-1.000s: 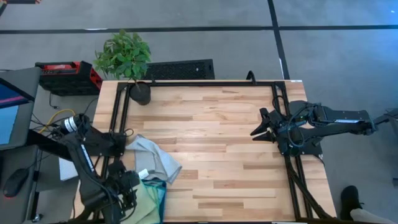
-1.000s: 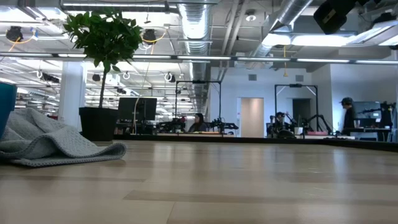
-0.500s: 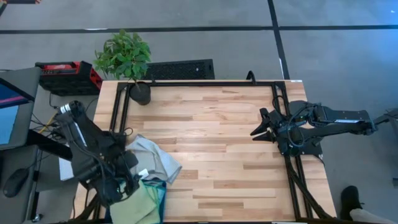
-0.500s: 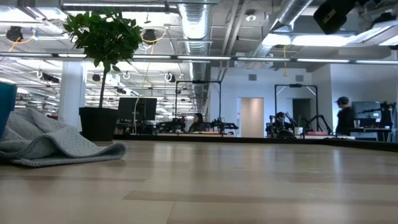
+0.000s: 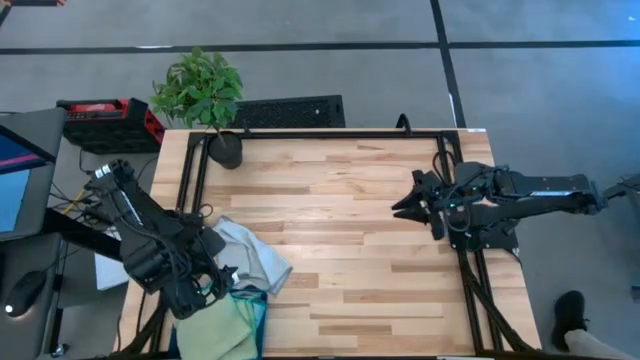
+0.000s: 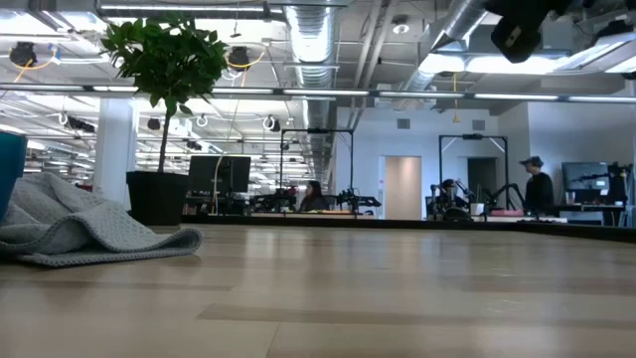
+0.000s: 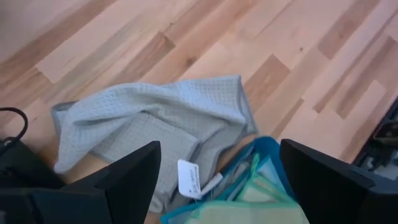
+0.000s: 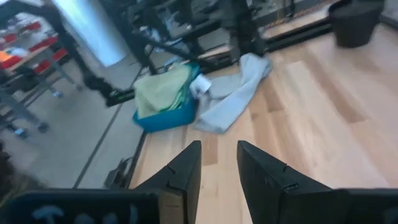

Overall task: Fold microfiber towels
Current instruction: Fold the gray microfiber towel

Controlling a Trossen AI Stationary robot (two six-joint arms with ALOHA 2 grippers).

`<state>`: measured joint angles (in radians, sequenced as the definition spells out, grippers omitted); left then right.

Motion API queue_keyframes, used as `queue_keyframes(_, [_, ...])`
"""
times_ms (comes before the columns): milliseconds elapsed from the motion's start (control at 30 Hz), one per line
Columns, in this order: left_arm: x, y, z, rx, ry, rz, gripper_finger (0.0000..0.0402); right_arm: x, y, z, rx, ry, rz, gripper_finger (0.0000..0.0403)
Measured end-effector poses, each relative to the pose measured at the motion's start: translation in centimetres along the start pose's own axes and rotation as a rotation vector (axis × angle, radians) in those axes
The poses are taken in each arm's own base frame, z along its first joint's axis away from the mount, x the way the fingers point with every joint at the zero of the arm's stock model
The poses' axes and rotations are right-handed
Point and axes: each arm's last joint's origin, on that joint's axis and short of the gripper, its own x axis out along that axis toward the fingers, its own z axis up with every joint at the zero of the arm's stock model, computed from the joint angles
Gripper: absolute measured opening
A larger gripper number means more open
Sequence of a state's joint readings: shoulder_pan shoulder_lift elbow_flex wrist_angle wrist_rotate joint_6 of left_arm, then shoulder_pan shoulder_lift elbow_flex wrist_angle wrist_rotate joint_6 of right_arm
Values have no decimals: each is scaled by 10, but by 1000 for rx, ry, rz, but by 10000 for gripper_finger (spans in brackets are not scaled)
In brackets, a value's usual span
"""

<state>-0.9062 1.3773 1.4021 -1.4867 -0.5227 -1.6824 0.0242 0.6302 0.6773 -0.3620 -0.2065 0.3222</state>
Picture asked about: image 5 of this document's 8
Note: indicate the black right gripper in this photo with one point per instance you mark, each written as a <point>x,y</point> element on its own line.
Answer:
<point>450,205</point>

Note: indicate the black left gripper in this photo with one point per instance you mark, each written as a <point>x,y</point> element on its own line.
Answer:
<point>195,292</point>

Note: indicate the grey waffle microfiber towel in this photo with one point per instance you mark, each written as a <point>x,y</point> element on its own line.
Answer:
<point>260,255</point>

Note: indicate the light blue teal-edged towel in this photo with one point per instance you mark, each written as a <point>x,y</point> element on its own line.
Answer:
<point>254,320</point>

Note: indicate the green microfiber towel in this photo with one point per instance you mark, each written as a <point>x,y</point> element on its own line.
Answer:
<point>215,335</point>

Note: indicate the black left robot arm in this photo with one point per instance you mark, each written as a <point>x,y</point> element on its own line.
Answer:
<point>145,240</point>

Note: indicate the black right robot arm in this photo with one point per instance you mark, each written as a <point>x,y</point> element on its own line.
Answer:
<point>540,195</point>

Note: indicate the teal plastic bin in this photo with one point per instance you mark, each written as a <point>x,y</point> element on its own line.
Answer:
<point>263,325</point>

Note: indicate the white paper sheet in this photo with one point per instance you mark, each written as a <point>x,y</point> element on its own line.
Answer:
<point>107,272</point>

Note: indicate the black plant pot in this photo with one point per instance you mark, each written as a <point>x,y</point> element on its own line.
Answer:
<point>225,150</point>

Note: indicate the black keyboard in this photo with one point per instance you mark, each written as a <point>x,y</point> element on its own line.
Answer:
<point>290,112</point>

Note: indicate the person's black shoe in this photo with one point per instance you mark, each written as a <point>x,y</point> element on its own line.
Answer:
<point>569,315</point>

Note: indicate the green leafy plant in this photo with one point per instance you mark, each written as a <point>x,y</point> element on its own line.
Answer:
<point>197,90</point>

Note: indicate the red and black tool case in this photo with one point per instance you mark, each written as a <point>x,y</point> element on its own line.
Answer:
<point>105,125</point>

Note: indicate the black computer mouse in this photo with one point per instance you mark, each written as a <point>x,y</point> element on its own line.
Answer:
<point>24,295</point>

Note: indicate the grey chair base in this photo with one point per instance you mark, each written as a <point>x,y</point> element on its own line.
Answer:
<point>625,190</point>

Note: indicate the grey office desk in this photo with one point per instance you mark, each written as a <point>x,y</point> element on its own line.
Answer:
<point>20,340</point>

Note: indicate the person's leg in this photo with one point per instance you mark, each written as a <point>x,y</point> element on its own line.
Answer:
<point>595,347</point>

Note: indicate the monitor with blue screen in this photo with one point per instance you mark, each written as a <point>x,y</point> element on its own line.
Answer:
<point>20,190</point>

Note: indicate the black metal table frame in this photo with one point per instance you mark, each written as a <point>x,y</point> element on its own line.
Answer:
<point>320,134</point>

